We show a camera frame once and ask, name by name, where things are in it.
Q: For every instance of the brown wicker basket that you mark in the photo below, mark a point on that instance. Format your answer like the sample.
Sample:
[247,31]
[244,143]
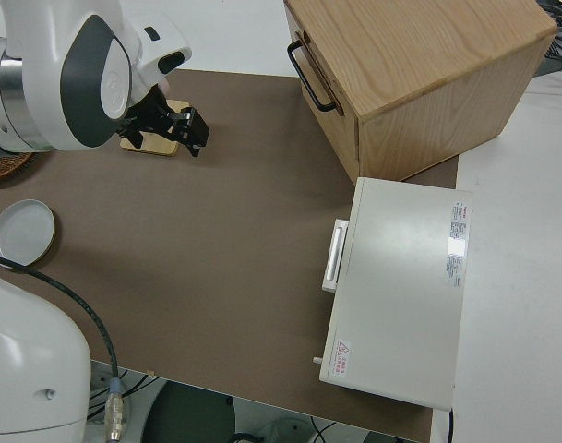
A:
[3,168]

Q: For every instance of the wooden mug tree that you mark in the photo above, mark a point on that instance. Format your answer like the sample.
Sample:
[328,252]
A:
[156,147]

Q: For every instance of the black round floor base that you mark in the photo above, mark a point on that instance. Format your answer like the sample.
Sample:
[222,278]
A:
[188,415]

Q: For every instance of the white toaster oven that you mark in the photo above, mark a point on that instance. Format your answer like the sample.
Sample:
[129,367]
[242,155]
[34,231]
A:
[400,277]

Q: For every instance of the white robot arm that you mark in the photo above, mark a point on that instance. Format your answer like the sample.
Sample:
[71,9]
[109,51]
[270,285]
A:
[31,346]

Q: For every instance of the brown table mat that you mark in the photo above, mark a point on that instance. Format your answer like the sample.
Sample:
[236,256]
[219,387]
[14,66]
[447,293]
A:
[216,231]

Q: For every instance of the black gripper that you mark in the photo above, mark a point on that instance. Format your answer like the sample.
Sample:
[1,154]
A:
[147,117]

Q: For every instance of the gray round plate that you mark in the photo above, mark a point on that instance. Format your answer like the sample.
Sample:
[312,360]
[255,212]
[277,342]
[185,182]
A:
[22,231]

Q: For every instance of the wooden drawer cabinet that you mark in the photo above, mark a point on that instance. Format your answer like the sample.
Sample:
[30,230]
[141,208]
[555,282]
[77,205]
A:
[423,69]

